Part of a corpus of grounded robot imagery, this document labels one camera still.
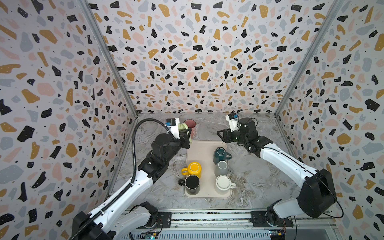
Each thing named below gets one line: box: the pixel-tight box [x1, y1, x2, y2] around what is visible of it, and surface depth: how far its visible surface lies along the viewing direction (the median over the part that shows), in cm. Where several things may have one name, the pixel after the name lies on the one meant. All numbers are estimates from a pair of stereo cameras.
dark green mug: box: [212, 147, 232, 165], surface depth 89 cm
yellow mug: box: [181, 161, 202, 179], surface depth 84 cm
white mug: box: [215, 174, 237, 192], surface depth 80 cm
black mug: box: [178, 174, 201, 196], surface depth 80 cm
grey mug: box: [214, 160, 229, 177], surface depth 85 cm
